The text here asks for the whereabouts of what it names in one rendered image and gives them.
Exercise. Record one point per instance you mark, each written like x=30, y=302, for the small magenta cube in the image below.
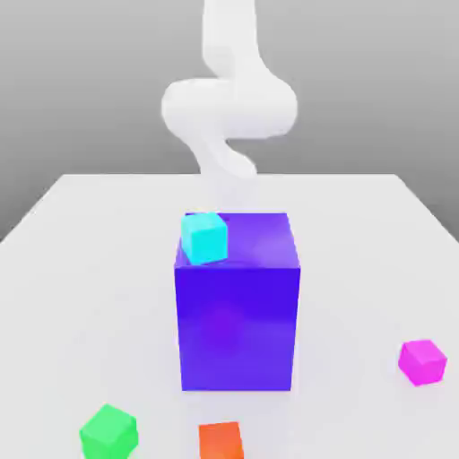
x=422, y=363

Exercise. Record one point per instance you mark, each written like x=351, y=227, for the small orange cube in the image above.
x=220, y=441

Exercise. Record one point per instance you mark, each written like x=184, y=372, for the large blue box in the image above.
x=236, y=322

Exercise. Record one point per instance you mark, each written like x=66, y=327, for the small cyan cube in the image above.
x=205, y=239

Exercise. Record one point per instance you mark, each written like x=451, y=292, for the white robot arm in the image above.
x=229, y=104

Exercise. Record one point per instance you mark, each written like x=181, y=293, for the small green cube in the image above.
x=108, y=433

